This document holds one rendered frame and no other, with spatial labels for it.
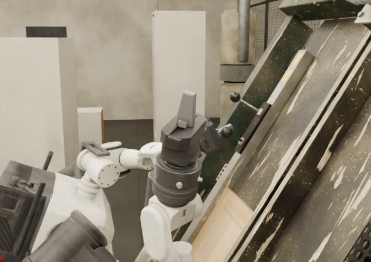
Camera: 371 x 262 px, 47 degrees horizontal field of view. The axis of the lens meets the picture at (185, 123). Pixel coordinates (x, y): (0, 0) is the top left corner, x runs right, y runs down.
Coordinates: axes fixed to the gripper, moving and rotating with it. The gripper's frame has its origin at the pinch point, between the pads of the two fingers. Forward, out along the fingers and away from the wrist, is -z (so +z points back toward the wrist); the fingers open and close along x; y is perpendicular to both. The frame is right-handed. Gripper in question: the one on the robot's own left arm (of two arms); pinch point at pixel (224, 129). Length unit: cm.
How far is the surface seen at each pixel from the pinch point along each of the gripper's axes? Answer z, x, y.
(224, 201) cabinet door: 10.6, 21.0, 4.6
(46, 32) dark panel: 80, -87, -804
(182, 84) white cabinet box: -54, 47, -344
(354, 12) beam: -51, -19, 12
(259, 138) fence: -10.2, 8.4, 0.7
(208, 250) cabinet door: 23.2, 29.5, 12.7
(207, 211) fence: 16.9, 23.5, 0.6
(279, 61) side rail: -37.1, -6.8, -23.3
